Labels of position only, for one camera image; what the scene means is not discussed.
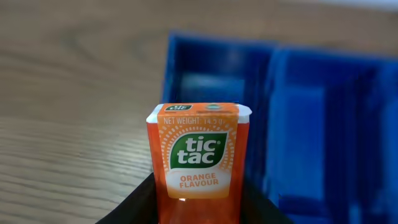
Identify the blue tray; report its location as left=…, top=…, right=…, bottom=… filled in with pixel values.
left=160, top=29, right=398, bottom=224

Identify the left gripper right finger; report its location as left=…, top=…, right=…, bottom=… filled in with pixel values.
left=240, top=177, right=295, bottom=224

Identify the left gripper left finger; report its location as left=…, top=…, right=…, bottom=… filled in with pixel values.
left=95, top=172, right=160, bottom=224

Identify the orange candy box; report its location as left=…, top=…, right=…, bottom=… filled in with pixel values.
left=146, top=102, right=252, bottom=224

